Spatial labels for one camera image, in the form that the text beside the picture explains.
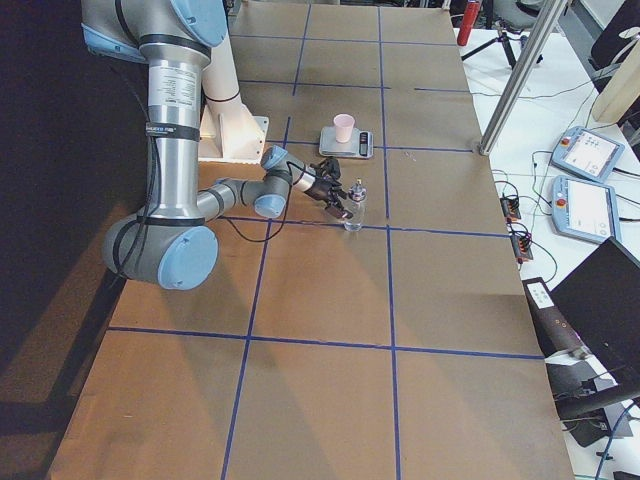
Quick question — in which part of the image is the black camera tripod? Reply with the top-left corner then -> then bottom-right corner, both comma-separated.
461,27 -> 529,69

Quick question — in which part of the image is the lower orange connector box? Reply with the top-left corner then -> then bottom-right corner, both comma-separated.
511,232 -> 533,264

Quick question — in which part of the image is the teach pendant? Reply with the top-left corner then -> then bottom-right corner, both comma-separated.
551,175 -> 622,244
550,126 -> 625,183

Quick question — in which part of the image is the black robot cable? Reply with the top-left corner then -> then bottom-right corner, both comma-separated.
112,74 -> 321,281

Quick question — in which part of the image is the orange connector box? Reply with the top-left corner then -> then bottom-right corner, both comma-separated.
500,196 -> 521,223
511,232 -> 533,264

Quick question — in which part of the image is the black clamp stand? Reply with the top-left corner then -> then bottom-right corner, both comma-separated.
546,361 -> 639,447

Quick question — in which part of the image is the silver digital kitchen scale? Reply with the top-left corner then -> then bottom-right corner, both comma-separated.
318,126 -> 374,159

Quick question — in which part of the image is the aluminium frame post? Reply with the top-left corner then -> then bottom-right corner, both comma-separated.
478,0 -> 567,156

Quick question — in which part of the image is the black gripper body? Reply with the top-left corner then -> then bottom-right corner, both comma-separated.
305,156 -> 342,206

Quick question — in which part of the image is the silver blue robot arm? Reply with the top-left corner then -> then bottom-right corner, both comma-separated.
82,1 -> 349,290

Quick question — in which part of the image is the upper teach pendant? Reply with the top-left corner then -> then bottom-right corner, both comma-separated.
550,126 -> 625,183

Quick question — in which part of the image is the upper orange connector box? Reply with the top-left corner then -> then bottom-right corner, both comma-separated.
500,196 -> 521,223

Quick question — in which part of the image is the beige wooden board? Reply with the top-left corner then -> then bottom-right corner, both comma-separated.
592,43 -> 640,123

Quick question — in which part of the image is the black monitor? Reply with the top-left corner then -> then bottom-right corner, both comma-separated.
551,237 -> 640,387

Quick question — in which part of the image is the office chair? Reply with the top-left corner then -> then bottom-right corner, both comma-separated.
589,1 -> 639,92

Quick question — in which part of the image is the lower teach pendant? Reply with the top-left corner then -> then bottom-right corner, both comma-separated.
551,175 -> 622,244

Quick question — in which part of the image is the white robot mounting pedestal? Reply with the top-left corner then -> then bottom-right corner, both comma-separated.
198,35 -> 269,164

